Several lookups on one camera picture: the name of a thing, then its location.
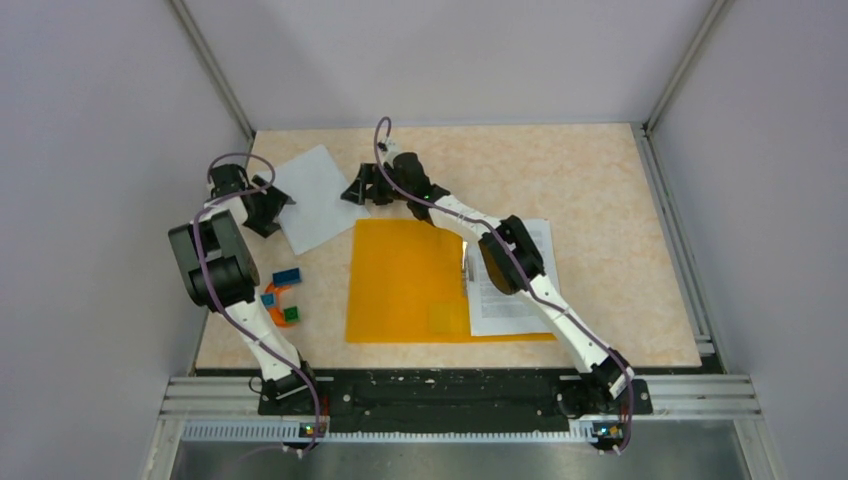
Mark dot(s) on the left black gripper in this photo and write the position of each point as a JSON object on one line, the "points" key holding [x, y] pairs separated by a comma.
{"points": [[274, 200]]}

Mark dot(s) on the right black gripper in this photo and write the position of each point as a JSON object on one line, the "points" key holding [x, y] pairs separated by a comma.
{"points": [[358, 193]]}

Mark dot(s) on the white paper sheet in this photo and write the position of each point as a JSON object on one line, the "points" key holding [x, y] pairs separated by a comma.
{"points": [[318, 214]]}

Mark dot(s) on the dark blue toy block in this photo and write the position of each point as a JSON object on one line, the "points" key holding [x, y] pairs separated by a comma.
{"points": [[286, 277]]}

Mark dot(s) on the light blue toy cube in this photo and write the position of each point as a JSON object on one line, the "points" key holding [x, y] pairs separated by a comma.
{"points": [[269, 300]]}

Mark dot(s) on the orange plastic folder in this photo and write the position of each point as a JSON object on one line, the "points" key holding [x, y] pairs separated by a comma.
{"points": [[406, 286]]}

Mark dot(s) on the orange curved toy block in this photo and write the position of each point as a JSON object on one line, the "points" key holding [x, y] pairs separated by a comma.
{"points": [[286, 297]]}

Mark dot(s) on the metal folder clip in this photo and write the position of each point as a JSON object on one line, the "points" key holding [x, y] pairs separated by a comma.
{"points": [[466, 268]]}

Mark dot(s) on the printed paper stack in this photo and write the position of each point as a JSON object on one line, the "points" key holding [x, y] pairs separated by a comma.
{"points": [[493, 314]]}

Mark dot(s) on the green toy cube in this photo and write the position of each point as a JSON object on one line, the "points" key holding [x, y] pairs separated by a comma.
{"points": [[291, 315]]}

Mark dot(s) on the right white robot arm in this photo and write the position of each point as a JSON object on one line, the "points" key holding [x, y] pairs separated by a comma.
{"points": [[512, 260]]}

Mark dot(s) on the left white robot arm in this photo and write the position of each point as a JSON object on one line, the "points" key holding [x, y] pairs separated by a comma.
{"points": [[219, 272]]}

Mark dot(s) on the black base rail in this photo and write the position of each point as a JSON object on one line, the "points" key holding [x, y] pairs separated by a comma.
{"points": [[486, 400]]}

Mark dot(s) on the white slotted cable duct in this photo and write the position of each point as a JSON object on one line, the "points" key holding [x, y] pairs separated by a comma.
{"points": [[277, 431]]}

